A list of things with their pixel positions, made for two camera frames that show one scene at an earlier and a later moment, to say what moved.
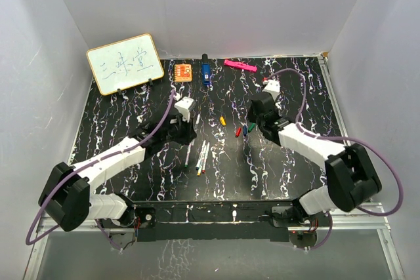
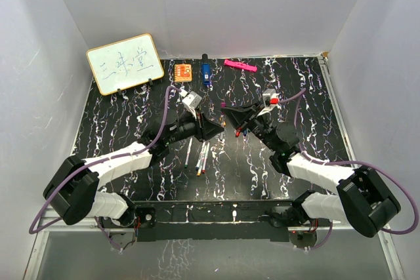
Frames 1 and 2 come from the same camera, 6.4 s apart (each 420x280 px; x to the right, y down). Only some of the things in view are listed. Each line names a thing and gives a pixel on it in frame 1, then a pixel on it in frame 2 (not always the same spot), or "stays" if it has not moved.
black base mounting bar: (211, 221) stays
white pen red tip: (205, 157) stays
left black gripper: (189, 134) to (208, 128)
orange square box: (182, 73) stays
